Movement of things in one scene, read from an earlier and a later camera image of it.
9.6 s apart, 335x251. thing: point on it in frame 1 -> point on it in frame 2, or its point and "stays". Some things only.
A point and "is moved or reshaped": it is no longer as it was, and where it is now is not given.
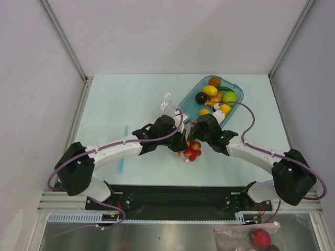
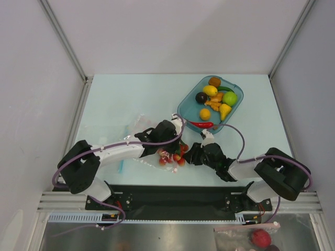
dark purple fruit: (201, 98) stays
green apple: (230, 96) stays
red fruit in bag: (261, 238) stays
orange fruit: (203, 111) stays
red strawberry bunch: (194, 150) is moved or reshaped
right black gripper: (197, 133) -> (200, 155)
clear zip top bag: (166, 107) -> (151, 157)
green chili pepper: (220, 88) stays
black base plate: (176, 199) stays
